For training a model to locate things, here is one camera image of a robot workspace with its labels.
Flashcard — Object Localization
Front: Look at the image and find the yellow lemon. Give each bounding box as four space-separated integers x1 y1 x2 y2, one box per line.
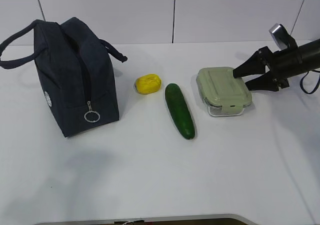
134 74 162 95

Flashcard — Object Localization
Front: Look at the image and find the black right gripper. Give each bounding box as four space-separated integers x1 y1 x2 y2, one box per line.
233 46 303 92

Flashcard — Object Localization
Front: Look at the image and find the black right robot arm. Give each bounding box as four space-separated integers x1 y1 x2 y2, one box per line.
233 39 320 92

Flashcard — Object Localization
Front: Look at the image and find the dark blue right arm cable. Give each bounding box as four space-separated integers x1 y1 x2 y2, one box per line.
300 69 320 94

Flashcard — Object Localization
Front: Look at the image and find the green cucumber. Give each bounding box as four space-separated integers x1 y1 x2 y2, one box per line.
164 83 196 140

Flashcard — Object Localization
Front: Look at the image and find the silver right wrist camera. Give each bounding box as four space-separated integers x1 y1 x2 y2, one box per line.
269 23 298 50

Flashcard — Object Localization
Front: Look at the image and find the glass container green lid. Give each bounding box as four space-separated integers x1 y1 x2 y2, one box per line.
196 67 252 117

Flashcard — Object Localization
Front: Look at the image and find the dark blue lunch bag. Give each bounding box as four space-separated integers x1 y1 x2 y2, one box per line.
0 17 127 137

